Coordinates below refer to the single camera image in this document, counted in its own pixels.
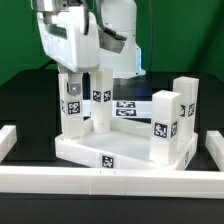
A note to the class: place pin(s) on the white desk tabletop tray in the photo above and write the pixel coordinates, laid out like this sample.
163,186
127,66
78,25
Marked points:
126,146

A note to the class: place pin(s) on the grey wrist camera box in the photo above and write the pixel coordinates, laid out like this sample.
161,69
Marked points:
110,43

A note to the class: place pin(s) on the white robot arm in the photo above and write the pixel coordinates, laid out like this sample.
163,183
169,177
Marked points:
116,18

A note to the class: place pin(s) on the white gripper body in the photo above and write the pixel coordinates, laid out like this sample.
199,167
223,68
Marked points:
66,43

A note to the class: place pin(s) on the white U-shaped obstacle fence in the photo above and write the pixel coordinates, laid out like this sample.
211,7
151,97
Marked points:
96,181

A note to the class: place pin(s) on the white marker base plate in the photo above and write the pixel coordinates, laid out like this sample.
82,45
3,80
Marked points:
132,109

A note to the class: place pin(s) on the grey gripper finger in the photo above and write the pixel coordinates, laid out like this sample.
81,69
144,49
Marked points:
75,83

